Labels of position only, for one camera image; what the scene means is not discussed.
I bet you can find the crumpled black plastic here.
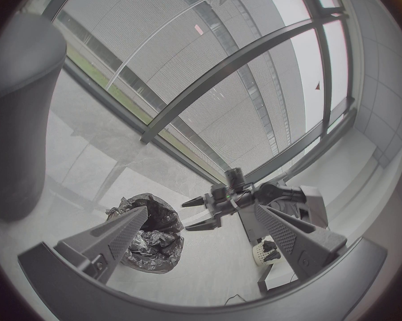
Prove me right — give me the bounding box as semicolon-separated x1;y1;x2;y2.
262;241;281;261

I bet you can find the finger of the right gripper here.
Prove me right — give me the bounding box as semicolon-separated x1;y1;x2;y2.
182;195;211;208
185;214;222;231

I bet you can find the black plastic bag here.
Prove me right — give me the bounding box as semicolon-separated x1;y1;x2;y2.
105;193;185;275

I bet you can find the window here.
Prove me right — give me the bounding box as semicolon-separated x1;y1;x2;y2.
42;0;359;188

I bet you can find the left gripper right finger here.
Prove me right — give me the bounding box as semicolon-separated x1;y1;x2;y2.
255;205;348;281

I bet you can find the white trash bin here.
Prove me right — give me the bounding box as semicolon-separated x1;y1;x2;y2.
252;239;284;267

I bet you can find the black cable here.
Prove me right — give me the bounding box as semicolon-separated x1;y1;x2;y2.
224;294;247;306

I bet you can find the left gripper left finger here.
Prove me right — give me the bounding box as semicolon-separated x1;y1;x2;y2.
54;206;148;284

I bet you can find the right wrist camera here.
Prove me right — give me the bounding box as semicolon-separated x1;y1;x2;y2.
210;167;247;198

